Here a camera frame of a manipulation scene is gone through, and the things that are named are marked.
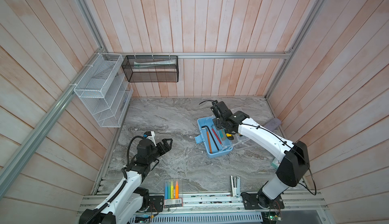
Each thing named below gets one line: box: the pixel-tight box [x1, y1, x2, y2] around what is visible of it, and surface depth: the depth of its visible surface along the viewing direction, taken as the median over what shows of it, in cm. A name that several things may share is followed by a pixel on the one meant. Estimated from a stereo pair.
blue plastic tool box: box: [194, 115, 234, 159], surface depth 95 cm
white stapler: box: [229, 175, 241, 198], surface depth 78 cm
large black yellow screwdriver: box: [225, 133, 235, 140], surface depth 90 cm
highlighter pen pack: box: [164, 178, 184, 209], surface depth 78 cm
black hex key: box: [201, 125, 220, 152], surface depth 99 cm
